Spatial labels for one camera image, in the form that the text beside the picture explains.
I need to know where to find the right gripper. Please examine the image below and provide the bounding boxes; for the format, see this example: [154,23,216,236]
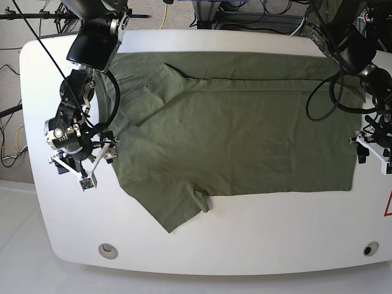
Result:
[44,118,118,175]

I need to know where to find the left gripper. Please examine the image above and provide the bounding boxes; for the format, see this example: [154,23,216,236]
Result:
[357,115,391,164]

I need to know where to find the olive green T-shirt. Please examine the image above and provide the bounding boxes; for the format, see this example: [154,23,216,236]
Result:
[94,52,362,232]

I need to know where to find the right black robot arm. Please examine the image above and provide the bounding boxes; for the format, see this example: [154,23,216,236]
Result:
[45,1,132,178]

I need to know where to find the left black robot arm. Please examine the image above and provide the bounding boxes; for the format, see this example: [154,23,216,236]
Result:
[308,1,391,175]

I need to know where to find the left table grommet hole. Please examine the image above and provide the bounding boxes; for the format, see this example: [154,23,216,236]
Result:
[98,243,118,260]

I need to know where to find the table grommet hole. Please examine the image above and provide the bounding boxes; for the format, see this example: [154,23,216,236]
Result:
[363,241,379,257]
[98,243,118,260]

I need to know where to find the right table grommet hole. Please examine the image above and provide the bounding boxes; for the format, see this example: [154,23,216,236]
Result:
[363,241,379,257]

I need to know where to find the black tripod stand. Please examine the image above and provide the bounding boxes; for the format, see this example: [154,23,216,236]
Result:
[1,4,151,36]

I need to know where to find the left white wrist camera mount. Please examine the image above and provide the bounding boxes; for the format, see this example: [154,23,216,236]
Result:
[350,131,391,175]

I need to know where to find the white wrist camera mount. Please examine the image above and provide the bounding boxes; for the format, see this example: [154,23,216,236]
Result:
[350,131,391,175]
[48,137,119,191]

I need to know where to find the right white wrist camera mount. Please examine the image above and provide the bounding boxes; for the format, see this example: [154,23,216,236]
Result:
[48,137,119,191]

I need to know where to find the black floor cables left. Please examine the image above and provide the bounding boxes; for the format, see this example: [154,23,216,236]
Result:
[0,62,28,168]

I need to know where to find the white cable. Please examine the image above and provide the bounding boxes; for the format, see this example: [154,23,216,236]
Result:
[289,15,307,37]

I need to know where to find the yellow cable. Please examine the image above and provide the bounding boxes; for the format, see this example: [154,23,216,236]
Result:
[159,0,174,31]

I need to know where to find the grey metal frame base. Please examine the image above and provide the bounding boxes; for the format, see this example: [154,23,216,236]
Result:
[189,1,309,36]

